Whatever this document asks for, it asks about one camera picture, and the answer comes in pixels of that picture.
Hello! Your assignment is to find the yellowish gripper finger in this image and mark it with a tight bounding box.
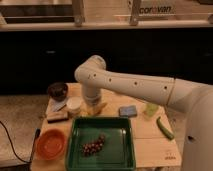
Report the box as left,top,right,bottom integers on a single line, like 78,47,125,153
92,106,101,115
80,105,88,115

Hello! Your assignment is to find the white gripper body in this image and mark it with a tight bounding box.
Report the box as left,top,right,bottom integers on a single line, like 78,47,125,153
82,87,101,106

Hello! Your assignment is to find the yellow banana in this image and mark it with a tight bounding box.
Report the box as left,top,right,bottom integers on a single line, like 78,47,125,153
87,102,107,116

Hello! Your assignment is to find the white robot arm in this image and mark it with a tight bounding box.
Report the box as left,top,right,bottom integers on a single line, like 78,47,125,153
74,55,213,171

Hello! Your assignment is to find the dark brown bowl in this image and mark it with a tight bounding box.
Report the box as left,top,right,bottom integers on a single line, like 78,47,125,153
47,82,68,101

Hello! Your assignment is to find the orange red bowl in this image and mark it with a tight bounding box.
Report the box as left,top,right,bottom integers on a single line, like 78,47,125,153
35,129,66,160

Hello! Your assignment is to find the white cylindrical cup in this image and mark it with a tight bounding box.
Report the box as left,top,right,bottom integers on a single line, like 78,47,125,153
66,97,82,116

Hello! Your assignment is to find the wooden block eraser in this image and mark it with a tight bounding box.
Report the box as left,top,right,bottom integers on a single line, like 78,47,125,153
47,111,69,123

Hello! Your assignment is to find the white cloth with utensil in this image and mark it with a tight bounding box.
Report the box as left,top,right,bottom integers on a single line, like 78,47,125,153
46,98,68,114

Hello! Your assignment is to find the green square tray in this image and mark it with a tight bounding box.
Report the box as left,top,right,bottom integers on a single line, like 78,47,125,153
65,117,136,171

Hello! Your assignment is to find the blue sponge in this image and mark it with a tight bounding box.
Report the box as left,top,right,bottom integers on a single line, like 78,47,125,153
119,105,137,117

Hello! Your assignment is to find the bunch of dark grapes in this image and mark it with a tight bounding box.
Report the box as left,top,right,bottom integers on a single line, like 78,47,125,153
82,135,105,157

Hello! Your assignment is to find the black bar tool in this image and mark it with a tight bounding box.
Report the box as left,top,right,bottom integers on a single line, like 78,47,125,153
30,128,41,163

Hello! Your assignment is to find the light green cup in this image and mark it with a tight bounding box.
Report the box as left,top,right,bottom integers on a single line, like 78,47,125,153
144,103,158,117

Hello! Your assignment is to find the green cucumber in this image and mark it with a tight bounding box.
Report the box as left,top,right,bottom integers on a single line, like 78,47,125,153
156,117,174,141

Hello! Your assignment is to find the black cable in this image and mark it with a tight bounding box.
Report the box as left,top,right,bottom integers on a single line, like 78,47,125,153
0,120,32,165

